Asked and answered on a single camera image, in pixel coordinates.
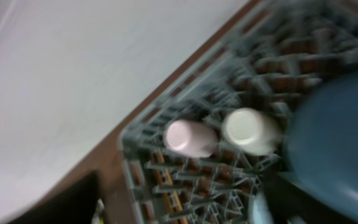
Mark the pink cup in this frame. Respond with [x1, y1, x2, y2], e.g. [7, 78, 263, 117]
[163, 119, 218, 158]

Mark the cream white cup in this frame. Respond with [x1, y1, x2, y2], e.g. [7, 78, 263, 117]
[222, 108, 282, 156]

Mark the light blue bowl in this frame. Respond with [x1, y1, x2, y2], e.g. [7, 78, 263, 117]
[248, 192, 274, 224]

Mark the dark blue plate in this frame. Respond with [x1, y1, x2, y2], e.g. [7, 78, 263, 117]
[286, 72, 358, 222]

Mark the white napkin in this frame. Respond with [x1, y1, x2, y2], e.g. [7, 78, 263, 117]
[91, 199, 104, 224]

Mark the grey dishwasher rack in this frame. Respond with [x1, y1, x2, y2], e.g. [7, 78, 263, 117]
[119, 1, 358, 223]

